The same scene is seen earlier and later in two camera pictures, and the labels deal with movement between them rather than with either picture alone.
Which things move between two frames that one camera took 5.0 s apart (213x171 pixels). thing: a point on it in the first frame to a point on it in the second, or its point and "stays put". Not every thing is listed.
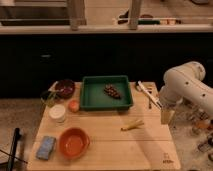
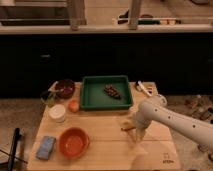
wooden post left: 76,13 stays put
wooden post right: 134,14 stays put
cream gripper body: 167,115 to 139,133
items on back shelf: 147,19 stays put
